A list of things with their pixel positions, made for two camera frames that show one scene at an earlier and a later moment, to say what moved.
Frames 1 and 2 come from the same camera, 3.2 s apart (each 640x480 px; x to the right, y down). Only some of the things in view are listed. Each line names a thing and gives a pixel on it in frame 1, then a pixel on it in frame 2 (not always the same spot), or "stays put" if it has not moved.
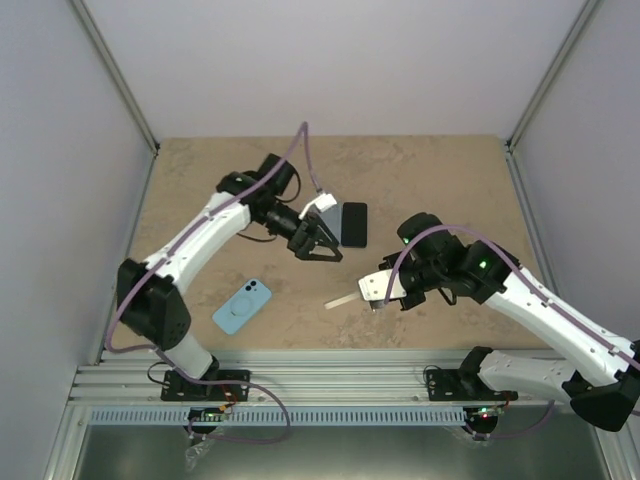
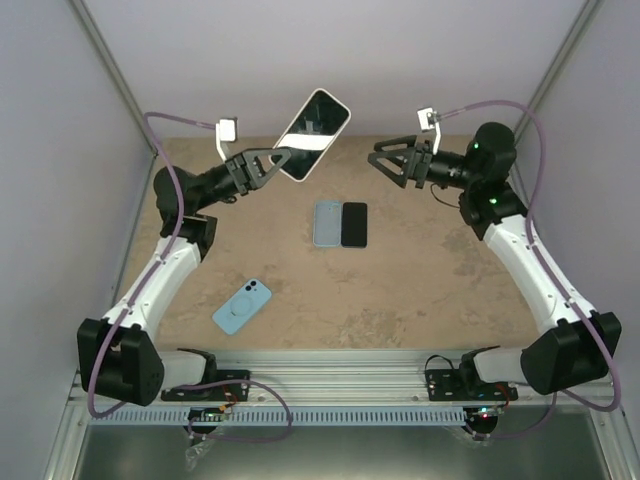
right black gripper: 411,303 to 414,166
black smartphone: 354,228 stays put
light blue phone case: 333,218 stays put
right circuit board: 486,412 stays put
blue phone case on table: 240,307 stays put
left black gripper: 308,230 to 247,172
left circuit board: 206,414 stays put
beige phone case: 332,303 to 311,134
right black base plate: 464,383 stays put
